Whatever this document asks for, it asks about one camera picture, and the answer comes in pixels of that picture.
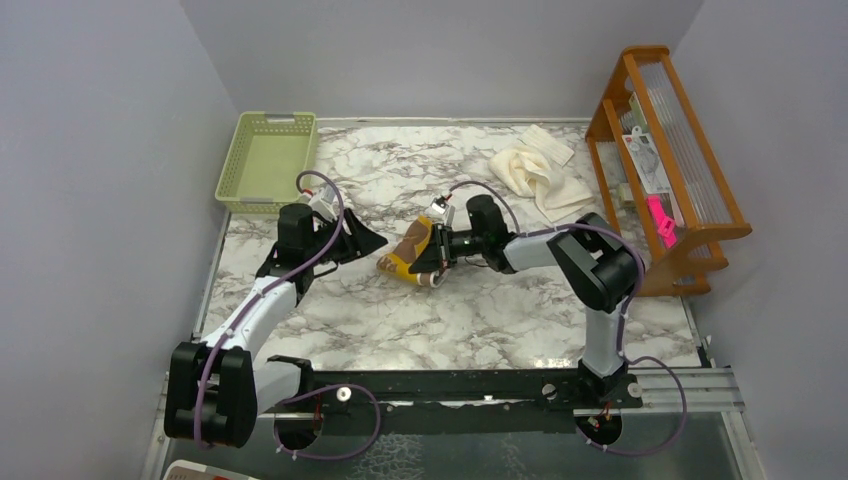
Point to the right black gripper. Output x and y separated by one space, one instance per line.
437 253

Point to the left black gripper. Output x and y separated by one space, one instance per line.
361 240

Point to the brown yellow bear towel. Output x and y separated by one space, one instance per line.
399 261

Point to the cream white towel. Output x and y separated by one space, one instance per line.
534 166

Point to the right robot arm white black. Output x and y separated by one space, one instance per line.
600 268

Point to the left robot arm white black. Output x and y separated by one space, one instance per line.
215 393

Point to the green plastic basket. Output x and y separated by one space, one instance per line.
266 154

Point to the white packaged item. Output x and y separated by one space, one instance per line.
646 159

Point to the pink plastic item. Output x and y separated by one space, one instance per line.
664 224

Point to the orange wooden rack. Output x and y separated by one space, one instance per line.
645 90

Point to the red white box corner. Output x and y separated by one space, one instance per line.
187 470

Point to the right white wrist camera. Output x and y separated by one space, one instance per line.
441 211

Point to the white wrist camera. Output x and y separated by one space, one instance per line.
441 211
324 204

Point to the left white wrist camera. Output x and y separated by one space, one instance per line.
324 204

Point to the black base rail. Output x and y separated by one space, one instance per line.
435 402

